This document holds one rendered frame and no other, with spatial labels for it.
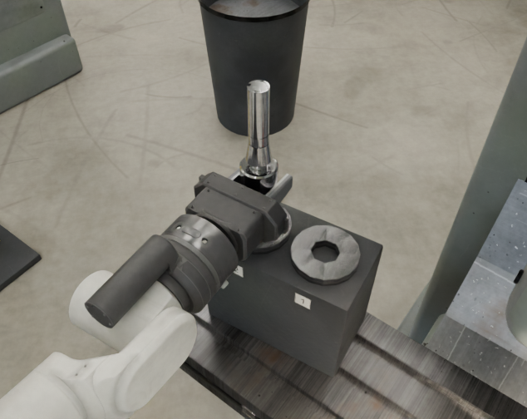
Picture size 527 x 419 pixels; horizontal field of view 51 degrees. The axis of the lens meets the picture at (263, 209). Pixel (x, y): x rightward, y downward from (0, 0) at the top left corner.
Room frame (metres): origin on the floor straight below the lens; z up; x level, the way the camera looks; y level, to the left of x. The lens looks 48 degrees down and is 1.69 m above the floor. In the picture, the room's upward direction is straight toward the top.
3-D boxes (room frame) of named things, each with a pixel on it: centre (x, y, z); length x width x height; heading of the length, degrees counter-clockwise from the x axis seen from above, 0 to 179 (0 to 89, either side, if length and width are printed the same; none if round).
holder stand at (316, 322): (0.46, -0.04, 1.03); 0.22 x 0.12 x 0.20; 60
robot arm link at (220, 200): (0.40, 0.05, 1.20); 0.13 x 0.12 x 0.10; 58
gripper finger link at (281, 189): (0.46, -0.02, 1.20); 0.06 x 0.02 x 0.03; 148
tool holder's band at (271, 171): (0.48, 0.01, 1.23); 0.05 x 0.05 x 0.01
